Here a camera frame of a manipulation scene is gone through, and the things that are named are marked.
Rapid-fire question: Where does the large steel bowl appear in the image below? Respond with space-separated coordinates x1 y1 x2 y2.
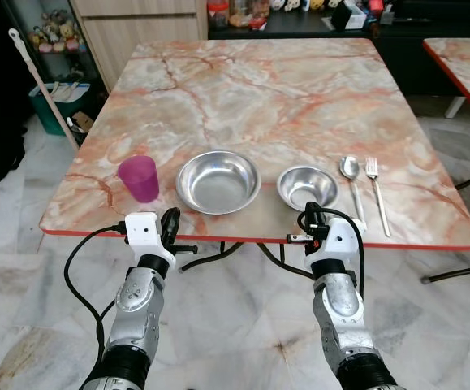
175 149 262 215

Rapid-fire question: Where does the purple plastic cup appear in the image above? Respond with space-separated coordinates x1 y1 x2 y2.
117 154 161 204

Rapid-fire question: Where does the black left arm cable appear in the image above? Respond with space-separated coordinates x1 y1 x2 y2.
63 226 130 366

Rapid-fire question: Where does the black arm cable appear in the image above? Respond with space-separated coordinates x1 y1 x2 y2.
63 226 130 366
297 206 367 297

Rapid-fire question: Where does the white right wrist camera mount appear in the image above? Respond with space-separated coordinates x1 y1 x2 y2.
320 218 365 265

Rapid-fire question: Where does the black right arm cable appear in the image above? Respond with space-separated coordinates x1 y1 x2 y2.
297 206 367 297

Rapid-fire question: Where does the small steel bowl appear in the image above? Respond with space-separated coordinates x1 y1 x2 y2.
276 165 339 210

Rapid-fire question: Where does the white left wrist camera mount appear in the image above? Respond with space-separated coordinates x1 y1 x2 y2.
125 213 179 261

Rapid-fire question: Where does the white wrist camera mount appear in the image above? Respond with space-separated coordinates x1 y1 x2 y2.
320 218 365 265
125 213 179 261

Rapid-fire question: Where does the colourful plush toy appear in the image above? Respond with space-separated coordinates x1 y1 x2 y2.
28 10 77 54

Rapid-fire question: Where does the light wooden cabinet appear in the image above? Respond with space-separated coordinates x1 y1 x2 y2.
70 0 211 90

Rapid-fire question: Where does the steel spoon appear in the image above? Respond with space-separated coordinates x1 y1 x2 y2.
339 155 367 227

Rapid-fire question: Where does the steel fork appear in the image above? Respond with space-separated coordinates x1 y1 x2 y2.
365 157 392 238

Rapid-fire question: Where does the wooden stick with white end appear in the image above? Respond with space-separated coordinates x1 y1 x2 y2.
7 28 81 154

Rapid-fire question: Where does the green plastic bin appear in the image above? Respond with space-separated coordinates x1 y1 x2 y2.
29 81 97 137

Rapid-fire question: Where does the small cardboard box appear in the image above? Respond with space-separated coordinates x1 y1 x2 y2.
68 112 96 135

